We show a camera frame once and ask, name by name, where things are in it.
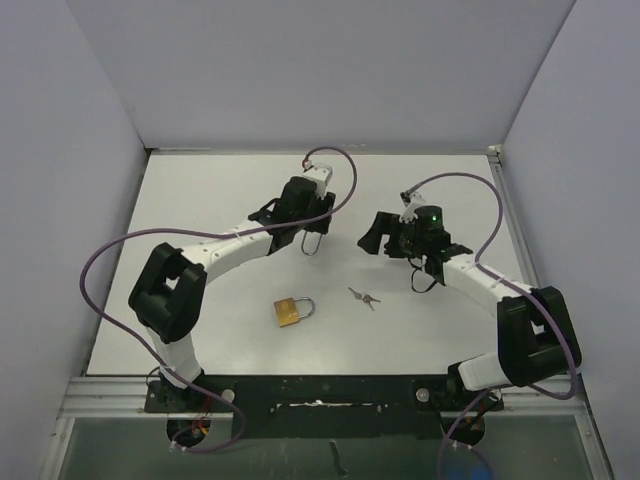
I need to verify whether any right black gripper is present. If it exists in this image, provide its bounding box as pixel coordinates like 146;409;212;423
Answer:
359;211;428;259

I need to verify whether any brass padlock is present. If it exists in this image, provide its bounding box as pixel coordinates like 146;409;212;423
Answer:
273;297;316;328
300;231;323;257

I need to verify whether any aluminium frame rail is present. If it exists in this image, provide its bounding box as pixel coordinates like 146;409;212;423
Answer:
487;144;614;479

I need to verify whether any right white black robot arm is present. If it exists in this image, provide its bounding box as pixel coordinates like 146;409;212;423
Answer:
357;205;582;409

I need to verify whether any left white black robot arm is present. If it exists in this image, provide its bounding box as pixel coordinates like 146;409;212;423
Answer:
128;166;335;411

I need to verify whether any silver key bunch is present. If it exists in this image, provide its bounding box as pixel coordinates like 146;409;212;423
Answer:
348;287;380;311

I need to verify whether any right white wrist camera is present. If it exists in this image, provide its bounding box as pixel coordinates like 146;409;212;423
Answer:
400;191;426;223

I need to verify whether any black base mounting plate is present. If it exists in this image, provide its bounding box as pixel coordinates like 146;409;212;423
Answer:
144;374;504;447

